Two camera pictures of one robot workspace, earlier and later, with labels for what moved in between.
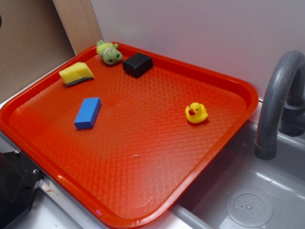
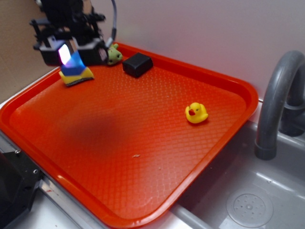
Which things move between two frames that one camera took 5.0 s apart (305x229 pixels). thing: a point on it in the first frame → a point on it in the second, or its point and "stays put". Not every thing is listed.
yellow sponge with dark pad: (76, 73) stays put
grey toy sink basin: (242, 191) stays put
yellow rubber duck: (196, 113) stays put
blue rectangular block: (87, 113) → (71, 63)
